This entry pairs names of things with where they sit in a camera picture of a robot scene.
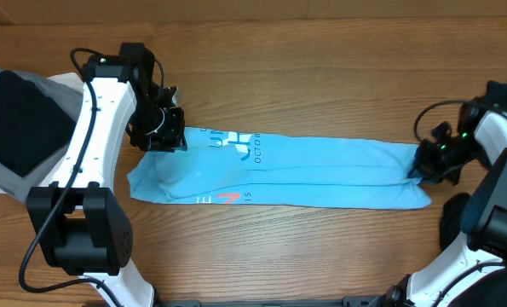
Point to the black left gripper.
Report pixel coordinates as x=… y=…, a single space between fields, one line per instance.
x=172 y=137

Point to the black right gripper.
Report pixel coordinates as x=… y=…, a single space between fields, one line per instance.
x=426 y=159

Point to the light blue t-shirt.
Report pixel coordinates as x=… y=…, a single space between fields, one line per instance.
x=238 y=168

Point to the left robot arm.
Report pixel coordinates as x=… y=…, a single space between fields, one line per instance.
x=80 y=226

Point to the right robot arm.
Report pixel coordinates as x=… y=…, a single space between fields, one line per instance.
x=472 y=268

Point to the folded grey garment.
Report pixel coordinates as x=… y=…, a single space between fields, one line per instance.
x=37 y=120

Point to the folded white garment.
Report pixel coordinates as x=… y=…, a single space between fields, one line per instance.
x=63 y=79

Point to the crumpled black garment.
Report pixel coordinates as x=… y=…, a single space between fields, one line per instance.
x=504 y=94

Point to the folded black garment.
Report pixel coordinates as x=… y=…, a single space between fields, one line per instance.
x=32 y=125

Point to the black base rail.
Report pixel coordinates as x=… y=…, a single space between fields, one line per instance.
x=270 y=302

